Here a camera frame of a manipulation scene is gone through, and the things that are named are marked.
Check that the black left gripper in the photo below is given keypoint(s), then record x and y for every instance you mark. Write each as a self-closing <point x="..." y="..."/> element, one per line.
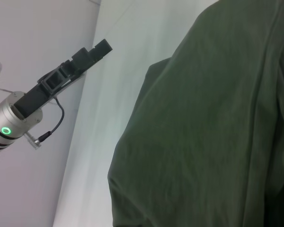
<point x="45" y="87"/>

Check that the dark green printed t-shirt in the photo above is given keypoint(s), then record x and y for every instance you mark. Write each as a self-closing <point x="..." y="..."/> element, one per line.
<point x="203" y="130"/>

